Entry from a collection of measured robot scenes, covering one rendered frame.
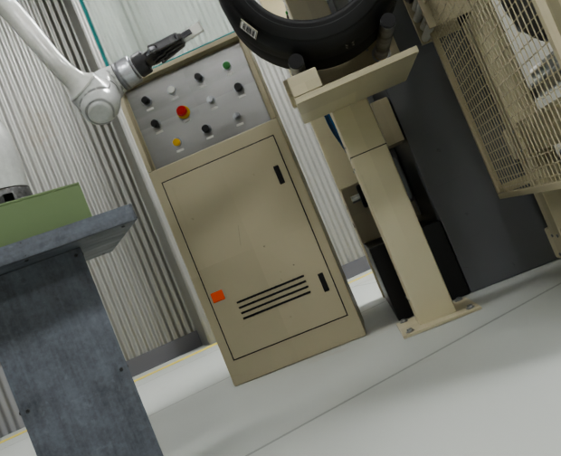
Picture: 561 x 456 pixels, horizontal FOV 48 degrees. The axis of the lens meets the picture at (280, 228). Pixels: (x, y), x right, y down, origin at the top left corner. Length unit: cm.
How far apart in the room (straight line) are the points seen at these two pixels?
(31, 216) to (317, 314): 126
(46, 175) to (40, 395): 332
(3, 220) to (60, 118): 340
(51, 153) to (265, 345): 277
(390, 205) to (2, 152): 121
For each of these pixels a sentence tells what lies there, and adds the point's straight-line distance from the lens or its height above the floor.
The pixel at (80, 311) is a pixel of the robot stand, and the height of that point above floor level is 47.
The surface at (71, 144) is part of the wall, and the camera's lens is 483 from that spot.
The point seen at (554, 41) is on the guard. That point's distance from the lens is 140.
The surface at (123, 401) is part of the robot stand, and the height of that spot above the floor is 23.
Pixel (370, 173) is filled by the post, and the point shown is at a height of 55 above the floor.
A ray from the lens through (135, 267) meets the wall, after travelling 468.
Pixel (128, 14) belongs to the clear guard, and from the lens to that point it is 272.
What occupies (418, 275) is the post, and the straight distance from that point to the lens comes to 217.
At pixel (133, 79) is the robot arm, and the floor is 107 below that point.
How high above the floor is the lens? 42
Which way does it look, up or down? 2 degrees up
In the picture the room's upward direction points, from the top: 22 degrees counter-clockwise
